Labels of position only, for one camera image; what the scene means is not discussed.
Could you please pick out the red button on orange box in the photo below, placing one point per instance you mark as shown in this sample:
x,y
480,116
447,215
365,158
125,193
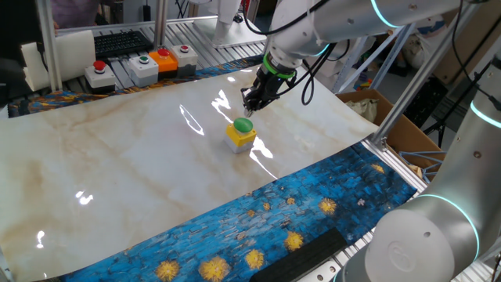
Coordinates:
x,y
164,62

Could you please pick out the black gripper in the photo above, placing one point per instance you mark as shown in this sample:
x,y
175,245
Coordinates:
x,y
272,86

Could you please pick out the crumpled beige cloth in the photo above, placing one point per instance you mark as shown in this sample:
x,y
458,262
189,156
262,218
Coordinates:
x,y
364,109

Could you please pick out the white pedestal on metal plate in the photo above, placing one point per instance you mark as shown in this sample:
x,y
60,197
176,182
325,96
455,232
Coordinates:
x,y
227,31

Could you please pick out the brown cardboard box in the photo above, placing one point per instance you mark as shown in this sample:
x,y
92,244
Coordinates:
x,y
407,133

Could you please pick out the blue starry painted cloth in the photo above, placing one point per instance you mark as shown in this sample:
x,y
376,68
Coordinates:
x,y
305,203

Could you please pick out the green button on white box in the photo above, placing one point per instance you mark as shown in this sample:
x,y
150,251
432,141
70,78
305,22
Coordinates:
x,y
143,70

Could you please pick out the aluminium frame post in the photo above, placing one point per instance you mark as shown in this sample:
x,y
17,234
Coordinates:
x,y
49,43
415,78
160,23

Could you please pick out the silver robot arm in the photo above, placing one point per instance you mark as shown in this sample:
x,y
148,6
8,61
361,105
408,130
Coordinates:
x,y
430,235

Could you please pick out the red button on white box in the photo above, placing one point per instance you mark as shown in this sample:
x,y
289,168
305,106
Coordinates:
x,y
99,76

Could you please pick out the black computer keyboard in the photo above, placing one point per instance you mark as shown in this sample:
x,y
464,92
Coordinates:
x,y
123,43

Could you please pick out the green button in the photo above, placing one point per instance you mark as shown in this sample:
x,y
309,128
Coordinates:
x,y
239,135
143,70

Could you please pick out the glossy marble pattern sheet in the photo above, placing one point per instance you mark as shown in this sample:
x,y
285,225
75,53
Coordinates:
x,y
137,164

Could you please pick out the person in purple shirt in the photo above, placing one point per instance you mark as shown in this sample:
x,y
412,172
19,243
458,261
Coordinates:
x,y
74,11

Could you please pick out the white shelf frame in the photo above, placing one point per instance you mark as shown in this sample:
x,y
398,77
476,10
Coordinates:
x,y
375,58

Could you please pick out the small red button white box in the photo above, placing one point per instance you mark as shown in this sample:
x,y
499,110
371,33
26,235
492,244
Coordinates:
x,y
184,56

